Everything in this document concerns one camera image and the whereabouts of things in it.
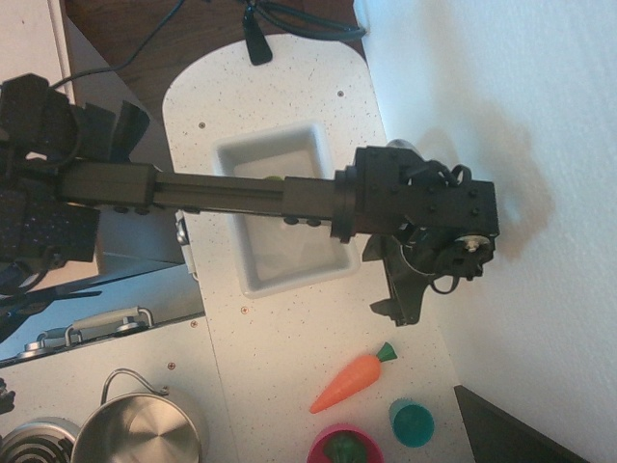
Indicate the orange toy carrot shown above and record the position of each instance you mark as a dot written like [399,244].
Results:
[357,376]

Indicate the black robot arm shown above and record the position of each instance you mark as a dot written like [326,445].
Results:
[386,191]

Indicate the teal plastic cup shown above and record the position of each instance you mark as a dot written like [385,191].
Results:
[411,423]

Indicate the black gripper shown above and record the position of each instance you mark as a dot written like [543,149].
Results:
[410,270]

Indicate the stainless steel pot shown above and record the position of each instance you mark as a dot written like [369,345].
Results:
[155,424]

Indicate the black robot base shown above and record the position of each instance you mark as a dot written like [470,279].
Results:
[55,159]

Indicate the silver cabinet door handle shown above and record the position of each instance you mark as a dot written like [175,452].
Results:
[183,239]

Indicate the grey oven door handle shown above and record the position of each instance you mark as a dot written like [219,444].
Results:
[122,322]

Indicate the pink plastic bowl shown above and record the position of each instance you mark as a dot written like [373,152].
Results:
[315,454]

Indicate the silver toy faucet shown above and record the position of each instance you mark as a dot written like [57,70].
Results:
[401,144]

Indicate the silver stove burner coil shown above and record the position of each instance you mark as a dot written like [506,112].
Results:
[43,440]

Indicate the green toy broccoli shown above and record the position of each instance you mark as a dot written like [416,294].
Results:
[345,447]

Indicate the white toy sink basin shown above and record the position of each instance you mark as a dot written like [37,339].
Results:
[271,256]

